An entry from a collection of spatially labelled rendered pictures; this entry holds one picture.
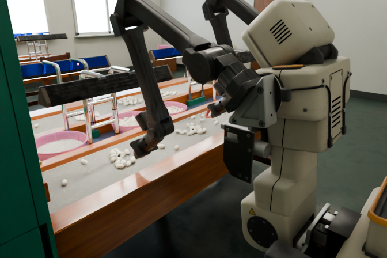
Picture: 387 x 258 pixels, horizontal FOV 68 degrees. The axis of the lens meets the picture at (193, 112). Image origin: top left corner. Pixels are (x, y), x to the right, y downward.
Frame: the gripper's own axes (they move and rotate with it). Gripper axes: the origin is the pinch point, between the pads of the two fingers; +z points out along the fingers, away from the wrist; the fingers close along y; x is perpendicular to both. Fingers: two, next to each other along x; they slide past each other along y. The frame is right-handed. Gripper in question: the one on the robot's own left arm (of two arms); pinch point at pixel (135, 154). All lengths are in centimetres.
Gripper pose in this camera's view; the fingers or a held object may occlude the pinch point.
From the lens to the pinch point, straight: 121.2
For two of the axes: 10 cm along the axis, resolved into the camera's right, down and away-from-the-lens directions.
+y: -6.7, 2.3, -7.0
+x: 4.9, 8.5, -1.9
